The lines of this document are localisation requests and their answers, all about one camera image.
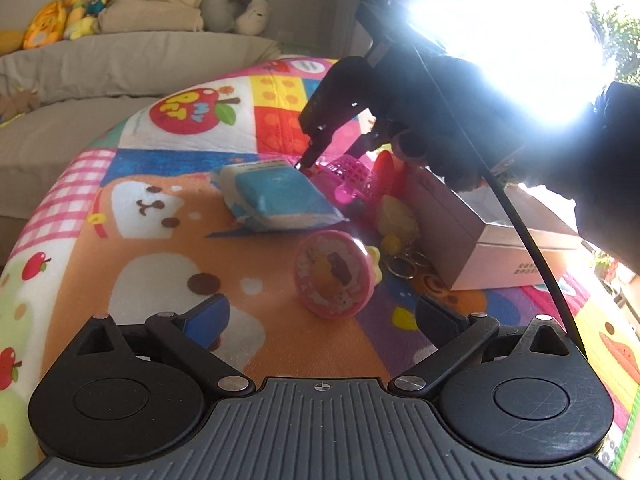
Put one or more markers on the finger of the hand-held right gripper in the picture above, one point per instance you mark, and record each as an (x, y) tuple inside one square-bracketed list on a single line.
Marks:
[(362, 146), (327, 102)]

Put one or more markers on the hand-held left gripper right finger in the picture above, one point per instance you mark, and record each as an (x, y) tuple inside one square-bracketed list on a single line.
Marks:
[(434, 321)]

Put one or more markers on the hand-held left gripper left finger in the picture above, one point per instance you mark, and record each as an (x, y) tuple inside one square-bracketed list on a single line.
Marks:
[(207, 319)]

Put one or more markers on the pink plastic basket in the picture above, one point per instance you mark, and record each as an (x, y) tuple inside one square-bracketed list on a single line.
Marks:
[(352, 175)]

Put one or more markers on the pink cardboard box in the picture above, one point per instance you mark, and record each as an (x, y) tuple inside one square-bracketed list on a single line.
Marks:
[(500, 265)]

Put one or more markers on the blue wet cotton pack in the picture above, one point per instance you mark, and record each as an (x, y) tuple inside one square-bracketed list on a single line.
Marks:
[(280, 192)]

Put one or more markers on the person's right hand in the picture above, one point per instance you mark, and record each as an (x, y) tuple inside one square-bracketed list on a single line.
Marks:
[(452, 125)]

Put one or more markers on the red plastic toy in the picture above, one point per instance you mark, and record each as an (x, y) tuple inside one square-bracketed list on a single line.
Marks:
[(385, 170)]

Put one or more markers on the metal key rings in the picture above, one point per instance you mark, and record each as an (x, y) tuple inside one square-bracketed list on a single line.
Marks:
[(412, 265)]

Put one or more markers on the colourful printed play mat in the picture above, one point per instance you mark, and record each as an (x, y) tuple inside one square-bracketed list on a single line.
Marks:
[(150, 240)]

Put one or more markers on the pink round toy case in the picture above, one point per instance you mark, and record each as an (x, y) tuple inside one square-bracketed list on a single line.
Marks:
[(330, 275)]

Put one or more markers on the white cat plush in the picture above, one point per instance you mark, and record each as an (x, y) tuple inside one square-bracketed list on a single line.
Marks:
[(252, 16)]

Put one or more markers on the grey neck pillow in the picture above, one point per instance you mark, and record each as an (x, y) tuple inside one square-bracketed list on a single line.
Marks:
[(217, 5)]

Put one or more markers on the beige pillow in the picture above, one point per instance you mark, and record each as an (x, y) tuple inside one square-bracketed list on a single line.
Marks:
[(155, 10)]

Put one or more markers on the beige sofa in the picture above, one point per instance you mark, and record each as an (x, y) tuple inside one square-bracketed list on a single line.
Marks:
[(75, 135)]

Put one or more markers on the green palm plant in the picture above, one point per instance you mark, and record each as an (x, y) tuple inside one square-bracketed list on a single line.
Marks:
[(617, 35)]

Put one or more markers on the brown plush toy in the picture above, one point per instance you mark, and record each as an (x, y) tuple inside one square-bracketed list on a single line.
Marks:
[(20, 102)]

